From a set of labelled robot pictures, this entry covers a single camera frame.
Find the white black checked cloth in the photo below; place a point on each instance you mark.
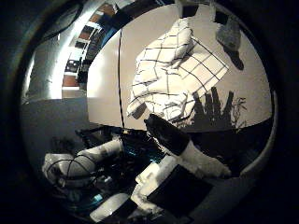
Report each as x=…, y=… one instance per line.
x=168, y=74

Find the shelf with orange boxes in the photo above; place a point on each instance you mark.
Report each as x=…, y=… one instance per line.
x=84, y=46

